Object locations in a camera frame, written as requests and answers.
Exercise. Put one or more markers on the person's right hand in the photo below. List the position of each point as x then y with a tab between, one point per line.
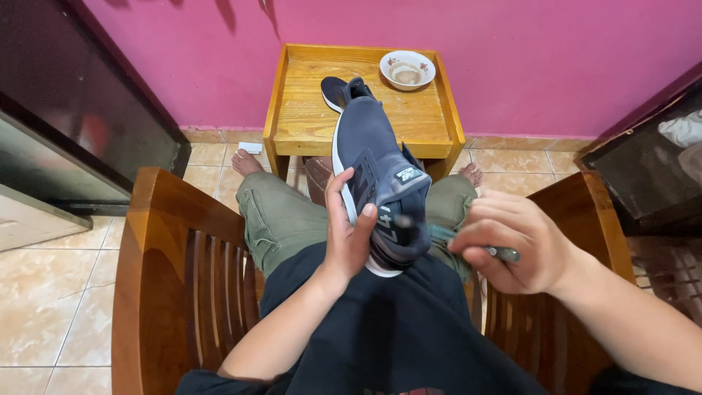
521	247

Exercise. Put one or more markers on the person's left hand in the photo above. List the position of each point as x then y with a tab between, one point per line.
343	241

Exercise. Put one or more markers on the person's right fingers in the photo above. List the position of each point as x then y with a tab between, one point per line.
474	230

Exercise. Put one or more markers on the grey sneaker with white sole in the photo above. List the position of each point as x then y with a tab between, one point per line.
378	159
335	90

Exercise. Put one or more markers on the person's right foot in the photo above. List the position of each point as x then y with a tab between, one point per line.
471	174

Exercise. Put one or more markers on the person's foot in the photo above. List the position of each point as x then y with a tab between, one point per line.
245	162
471	174

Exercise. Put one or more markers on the black shirt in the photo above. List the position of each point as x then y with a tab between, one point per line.
384	340

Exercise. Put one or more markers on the brown plastic bin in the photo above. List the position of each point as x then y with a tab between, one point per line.
318	178

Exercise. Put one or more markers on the white floral bowl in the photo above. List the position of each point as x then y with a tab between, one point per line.
407	70

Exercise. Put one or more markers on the dark wooden cabinet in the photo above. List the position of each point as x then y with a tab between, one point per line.
647	164

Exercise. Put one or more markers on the green trousers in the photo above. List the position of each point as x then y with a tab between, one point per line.
279	219

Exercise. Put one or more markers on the small wooden table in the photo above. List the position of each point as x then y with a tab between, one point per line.
307	109

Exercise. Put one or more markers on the person's left foot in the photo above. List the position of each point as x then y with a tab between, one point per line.
245	162

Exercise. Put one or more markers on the white paper piece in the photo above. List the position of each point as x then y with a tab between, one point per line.
250	147

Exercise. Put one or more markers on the brown wooden chair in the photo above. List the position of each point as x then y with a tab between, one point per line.
164	247

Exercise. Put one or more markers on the black glossy cabinet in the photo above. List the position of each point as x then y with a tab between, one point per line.
66	93

